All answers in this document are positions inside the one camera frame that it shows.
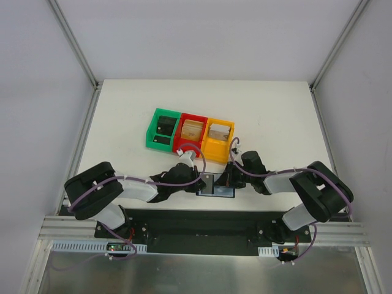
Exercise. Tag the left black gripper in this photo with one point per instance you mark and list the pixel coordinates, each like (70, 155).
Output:
(195, 176)

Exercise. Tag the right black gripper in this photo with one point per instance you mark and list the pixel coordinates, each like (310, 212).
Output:
(229, 175)

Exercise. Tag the black leather card holder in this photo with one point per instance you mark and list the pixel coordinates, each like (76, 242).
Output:
(220, 192)

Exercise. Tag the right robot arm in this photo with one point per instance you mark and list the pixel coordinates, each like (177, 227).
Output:
(322, 193)

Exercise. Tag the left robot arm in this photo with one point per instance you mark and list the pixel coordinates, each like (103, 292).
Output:
(92, 193)

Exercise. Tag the gold card stack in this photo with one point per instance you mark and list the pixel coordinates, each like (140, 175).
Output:
(191, 130)

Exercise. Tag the silver card stack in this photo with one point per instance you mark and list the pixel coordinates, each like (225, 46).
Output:
(219, 132)

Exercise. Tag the black card stack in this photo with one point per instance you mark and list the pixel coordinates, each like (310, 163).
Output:
(166, 125)

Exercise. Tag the yellow plastic bin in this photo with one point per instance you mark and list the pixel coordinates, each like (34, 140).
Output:
(216, 150)

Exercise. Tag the red plastic bin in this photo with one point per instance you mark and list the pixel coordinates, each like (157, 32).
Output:
(178, 141)

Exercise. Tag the green plastic bin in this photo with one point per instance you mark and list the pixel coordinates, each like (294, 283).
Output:
(151, 131)

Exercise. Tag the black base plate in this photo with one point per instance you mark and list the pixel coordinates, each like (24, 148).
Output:
(236, 233)

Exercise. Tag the right white cable duct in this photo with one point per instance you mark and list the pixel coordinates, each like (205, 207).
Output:
(272, 251)

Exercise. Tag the white cable duct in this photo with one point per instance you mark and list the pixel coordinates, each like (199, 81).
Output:
(98, 247)
(272, 251)

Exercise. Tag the left aluminium frame post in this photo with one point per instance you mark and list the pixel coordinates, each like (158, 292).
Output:
(72, 41)

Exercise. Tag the aluminium frame post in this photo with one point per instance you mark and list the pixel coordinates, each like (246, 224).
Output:
(72, 41)
(349, 26)

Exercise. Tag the left white cable duct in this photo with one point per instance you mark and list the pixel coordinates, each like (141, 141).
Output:
(98, 247)

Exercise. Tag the right aluminium frame post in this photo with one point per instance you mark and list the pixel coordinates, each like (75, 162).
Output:
(349, 26)

